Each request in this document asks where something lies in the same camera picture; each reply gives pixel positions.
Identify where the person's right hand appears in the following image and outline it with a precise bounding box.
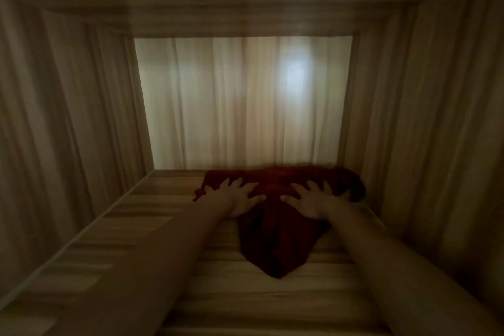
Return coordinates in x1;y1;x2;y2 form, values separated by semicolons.
280;180;352;221

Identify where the person's left hand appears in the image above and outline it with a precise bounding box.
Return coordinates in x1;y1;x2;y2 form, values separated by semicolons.
201;177;267;219

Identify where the dark red shirt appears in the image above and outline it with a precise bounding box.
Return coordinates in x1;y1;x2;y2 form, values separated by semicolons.
193;165;366;279

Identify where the wooden wardrobe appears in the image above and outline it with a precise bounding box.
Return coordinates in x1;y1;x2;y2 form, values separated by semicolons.
0;0;504;336

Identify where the person's left forearm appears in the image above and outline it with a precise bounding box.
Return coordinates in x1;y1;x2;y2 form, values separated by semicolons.
43;197;233;336

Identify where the person's right forearm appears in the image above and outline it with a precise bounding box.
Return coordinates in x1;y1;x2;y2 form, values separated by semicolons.
325;202;504;336

